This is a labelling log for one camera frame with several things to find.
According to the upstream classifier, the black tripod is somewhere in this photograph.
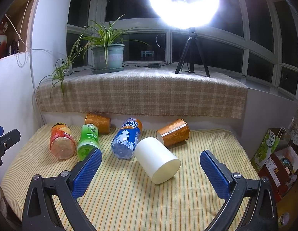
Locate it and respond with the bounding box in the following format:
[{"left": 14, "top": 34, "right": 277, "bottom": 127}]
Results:
[{"left": 175, "top": 27, "right": 210, "bottom": 77}]

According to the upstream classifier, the yellow striped table cloth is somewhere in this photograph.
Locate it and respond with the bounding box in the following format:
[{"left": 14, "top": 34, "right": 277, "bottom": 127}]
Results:
[{"left": 1, "top": 124, "right": 258, "bottom": 230}]

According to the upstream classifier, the white cylindrical cup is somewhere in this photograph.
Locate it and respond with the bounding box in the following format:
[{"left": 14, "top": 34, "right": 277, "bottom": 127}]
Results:
[{"left": 134, "top": 137, "right": 181, "bottom": 185}]

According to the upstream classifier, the green white paper bag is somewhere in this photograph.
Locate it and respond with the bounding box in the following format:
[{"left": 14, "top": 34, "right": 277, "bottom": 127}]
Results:
[{"left": 251, "top": 127, "right": 286, "bottom": 173}]

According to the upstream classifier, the potted spider plant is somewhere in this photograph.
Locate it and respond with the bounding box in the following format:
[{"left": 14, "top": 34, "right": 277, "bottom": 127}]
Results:
[{"left": 37, "top": 14, "right": 150, "bottom": 97}]

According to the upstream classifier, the orange paper cup left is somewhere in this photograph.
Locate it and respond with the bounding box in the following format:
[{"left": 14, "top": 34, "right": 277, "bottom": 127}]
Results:
[{"left": 85, "top": 113, "right": 111, "bottom": 134}]

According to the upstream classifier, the wooden shelf with vase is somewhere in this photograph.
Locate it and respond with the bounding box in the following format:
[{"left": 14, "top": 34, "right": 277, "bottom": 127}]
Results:
[{"left": 0, "top": 0, "right": 36, "bottom": 59}]

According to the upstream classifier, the orange paper cup right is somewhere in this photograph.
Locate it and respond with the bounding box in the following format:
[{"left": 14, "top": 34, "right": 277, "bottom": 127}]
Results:
[{"left": 156, "top": 118, "right": 190, "bottom": 146}]

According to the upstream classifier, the beige plaid windowsill cloth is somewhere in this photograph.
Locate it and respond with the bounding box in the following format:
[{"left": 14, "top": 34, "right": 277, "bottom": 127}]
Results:
[{"left": 36, "top": 66, "right": 247, "bottom": 119}]

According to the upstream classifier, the bright ring light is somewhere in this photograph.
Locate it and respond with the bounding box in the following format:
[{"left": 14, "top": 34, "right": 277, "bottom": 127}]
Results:
[{"left": 149, "top": 0, "right": 220, "bottom": 29}]

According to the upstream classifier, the orange paper cup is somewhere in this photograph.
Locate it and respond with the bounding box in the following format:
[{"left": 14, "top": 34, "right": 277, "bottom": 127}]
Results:
[
  {"left": 85, "top": 113, "right": 111, "bottom": 134},
  {"left": 156, "top": 118, "right": 190, "bottom": 146}
]

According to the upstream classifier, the blue plastic bottle cup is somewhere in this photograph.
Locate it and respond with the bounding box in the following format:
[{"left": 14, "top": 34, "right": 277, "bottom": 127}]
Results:
[{"left": 111, "top": 118, "right": 142, "bottom": 160}]

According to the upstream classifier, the green tea cup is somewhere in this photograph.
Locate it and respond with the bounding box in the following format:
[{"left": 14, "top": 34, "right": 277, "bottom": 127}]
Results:
[{"left": 76, "top": 124, "right": 99, "bottom": 161}]

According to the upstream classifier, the red printed box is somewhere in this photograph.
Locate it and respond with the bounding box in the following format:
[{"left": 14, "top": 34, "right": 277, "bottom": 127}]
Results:
[{"left": 258, "top": 146, "right": 298, "bottom": 202}]

